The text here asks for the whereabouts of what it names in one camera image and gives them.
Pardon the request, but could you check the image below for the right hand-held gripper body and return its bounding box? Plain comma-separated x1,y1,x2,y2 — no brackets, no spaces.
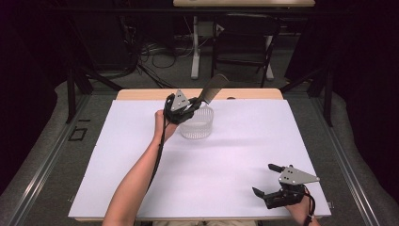
264,165,321,210

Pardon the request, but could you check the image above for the black folding chair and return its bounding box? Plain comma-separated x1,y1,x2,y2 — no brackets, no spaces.
210,12,282,89

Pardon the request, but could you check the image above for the person's left hand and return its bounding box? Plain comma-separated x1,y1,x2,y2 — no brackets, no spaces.
153,109,179,143

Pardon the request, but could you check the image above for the black knife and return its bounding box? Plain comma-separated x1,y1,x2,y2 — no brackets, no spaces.
190,73,231,108

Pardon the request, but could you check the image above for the person's right hand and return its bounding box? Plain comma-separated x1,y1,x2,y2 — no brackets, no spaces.
283,192,317,226

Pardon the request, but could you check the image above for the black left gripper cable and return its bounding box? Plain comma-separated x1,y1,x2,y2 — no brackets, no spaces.
146,93,177,193

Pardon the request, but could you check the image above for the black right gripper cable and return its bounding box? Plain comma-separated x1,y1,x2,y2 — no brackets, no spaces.
301,185,316,226

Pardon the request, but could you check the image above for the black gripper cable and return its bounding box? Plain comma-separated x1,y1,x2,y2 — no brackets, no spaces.
301,185,316,226
146,93,177,193

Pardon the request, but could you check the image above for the wooden table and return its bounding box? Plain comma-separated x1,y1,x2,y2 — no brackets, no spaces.
68,88,332,222

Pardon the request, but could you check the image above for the white plastic basket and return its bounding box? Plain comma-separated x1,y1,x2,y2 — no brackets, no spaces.
179,104,215,140

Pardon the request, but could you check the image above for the black metal stand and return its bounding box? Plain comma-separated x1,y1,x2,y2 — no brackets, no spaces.
65,60,124,125
279,60,334,128

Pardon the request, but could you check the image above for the aluminium floor rail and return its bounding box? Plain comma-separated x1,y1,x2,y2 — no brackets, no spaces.
313,93,382,226
6,93,92,226

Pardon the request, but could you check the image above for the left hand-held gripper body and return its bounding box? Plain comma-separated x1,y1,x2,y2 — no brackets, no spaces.
163,89,197,126

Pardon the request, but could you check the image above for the desk with white legs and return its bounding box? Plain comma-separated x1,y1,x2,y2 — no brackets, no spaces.
172,0,316,81

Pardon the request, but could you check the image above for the white table mat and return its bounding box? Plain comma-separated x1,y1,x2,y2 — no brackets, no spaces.
68,99,332,219

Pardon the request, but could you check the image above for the tangle of floor cables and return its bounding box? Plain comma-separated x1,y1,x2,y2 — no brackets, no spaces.
123,15,196,89

